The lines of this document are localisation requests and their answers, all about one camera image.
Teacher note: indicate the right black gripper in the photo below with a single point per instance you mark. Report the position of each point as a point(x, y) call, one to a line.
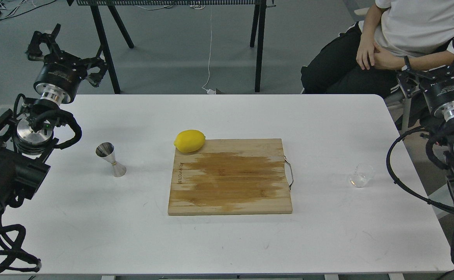
point(437, 86)

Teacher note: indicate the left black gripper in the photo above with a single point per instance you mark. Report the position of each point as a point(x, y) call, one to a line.
point(59, 78)

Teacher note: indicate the steel jigger measuring cup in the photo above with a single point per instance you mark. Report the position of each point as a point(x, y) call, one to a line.
point(106, 151)

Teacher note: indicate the small clear glass cup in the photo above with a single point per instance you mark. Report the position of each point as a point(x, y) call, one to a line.
point(362, 174)

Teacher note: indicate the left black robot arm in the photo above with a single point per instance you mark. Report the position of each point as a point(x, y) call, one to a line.
point(32, 130)

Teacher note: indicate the person right hand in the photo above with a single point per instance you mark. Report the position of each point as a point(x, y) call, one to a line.
point(365, 53)

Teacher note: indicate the grey office chair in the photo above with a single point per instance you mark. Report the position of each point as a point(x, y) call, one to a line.
point(406, 113)

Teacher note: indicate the seated person white shirt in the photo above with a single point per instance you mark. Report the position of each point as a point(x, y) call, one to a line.
point(421, 30)

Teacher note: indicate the yellow lemon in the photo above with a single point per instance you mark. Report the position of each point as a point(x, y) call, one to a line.
point(189, 141)

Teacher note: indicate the wooden cutting board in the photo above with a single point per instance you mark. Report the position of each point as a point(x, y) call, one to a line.
point(231, 177)

